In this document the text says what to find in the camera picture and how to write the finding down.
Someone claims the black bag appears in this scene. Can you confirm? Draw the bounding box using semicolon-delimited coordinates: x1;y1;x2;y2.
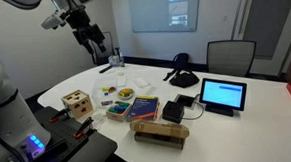
161;51;201;90

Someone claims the grey mesh office chair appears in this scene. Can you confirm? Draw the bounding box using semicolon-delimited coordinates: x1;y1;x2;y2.
205;38;259;81

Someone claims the black tablet screen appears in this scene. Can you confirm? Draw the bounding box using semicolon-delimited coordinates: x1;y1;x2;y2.
197;75;249;119

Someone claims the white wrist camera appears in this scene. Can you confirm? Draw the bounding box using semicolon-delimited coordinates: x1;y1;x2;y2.
40;10;68;31

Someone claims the black tablet cable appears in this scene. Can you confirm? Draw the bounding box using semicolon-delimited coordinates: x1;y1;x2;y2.
180;93;206;121

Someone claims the wooden tray of coloured blocks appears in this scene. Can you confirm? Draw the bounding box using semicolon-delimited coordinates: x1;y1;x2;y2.
105;100;134;123

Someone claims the black mesh office chair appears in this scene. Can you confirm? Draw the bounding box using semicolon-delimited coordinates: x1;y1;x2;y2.
89;30;120;67

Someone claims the bowl of coloured blocks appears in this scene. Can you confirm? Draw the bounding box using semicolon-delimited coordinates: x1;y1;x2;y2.
117;87;135;101

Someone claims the grey door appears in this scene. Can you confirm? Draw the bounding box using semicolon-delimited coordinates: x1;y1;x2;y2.
229;0;291;79

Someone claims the small spray bottle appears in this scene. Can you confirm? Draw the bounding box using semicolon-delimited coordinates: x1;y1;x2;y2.
118;51;126;67

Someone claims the blue book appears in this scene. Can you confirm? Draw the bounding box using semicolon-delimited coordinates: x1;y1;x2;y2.
124;94;162;123

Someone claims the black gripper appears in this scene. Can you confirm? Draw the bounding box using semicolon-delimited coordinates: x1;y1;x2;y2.
65;6;108;58

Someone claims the brown cardboard box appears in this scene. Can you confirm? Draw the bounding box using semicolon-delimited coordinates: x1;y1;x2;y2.
129;117;191;153

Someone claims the black remote control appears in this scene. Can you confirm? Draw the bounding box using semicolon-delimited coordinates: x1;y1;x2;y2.
98;65;114;74

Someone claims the black clamp orange handle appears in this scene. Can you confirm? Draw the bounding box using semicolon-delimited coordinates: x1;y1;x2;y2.
47;106;72;124
71;116;96;140

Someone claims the black cube box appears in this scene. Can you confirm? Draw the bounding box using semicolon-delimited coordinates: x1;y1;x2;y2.
161;99;186;125

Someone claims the glass whiteboard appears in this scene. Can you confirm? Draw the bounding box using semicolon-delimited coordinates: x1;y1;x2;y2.
128;0;203;36

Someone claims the wooden shape sorter lid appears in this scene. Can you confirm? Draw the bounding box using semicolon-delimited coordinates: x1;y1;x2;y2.
60;89;92;105

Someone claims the clear tissue container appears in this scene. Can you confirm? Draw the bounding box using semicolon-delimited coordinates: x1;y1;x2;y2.
107;54;121;68

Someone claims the wooden shape sorter box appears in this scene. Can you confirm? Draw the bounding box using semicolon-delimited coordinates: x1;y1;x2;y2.
60;89;95;120

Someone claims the translucent white plastic tray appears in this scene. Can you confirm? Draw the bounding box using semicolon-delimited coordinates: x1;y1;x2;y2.
91;74;130;102

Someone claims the white packet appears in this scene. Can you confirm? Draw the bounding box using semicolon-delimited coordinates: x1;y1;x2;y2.
133;76;151;90

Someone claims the table power outlet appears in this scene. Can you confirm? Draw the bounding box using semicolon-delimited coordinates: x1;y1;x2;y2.
173;92;198;110

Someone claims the black mounting plate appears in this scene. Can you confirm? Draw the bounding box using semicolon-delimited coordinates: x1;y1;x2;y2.
26;102;119;162

